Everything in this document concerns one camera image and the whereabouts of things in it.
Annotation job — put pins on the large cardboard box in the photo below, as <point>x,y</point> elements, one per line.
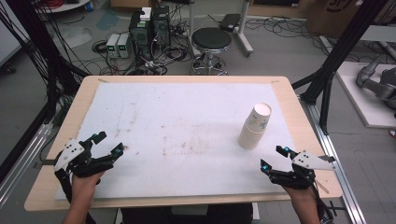
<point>333,15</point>

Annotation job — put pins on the white floor board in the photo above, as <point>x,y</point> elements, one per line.
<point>364,105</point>

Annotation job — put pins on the flat black device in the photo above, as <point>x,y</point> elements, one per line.
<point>229,22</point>

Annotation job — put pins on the aluminium rail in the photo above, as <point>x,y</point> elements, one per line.
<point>336,161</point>
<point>25,161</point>

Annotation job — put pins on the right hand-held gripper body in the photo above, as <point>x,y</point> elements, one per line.
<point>311,161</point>

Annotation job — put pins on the grey power supply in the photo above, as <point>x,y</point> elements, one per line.
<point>112,46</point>
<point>123,46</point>

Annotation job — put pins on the small white box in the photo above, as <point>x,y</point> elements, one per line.
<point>145,14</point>

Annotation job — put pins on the black computer tower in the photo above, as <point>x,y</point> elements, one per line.
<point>140,37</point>
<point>161,28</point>

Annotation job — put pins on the open cardboard box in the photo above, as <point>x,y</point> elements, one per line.
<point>130,3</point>

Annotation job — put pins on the person's left hand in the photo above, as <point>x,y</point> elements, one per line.
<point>84,188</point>

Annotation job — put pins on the round white table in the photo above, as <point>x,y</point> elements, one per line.
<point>62,5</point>

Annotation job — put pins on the stack of paper cups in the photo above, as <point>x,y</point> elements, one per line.
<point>250,138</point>

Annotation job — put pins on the white desk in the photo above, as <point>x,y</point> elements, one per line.
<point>246,40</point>

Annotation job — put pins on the person's right hand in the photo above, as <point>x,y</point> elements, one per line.
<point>303,196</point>

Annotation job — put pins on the person's dark clothing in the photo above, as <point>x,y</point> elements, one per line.
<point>186,215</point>

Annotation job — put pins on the white printed paper cup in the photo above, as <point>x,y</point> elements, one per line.
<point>261,116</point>

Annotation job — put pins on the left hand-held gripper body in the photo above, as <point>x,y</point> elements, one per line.
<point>70,152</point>

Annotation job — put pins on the black round stool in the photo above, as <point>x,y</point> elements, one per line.
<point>211,39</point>

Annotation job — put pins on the white foam mat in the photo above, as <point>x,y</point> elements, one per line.
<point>186,130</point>

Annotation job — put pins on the black frame post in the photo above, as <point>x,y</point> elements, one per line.
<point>339,49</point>

